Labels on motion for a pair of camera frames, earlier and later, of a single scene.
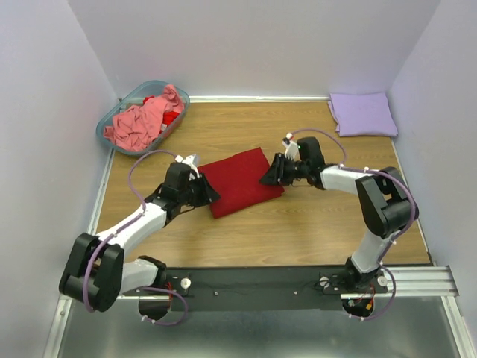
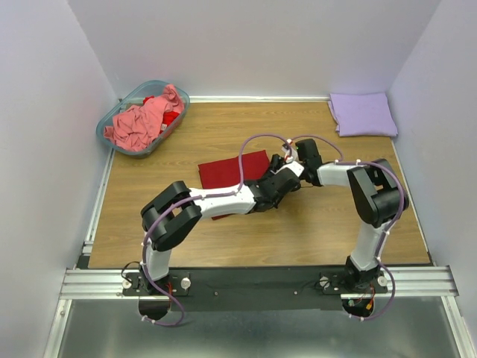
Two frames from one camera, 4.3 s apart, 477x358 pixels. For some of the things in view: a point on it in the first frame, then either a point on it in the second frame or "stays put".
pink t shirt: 134,126 stays put
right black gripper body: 294,169 stays put
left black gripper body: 194,194 -> 275,203
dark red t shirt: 236,180 stays put
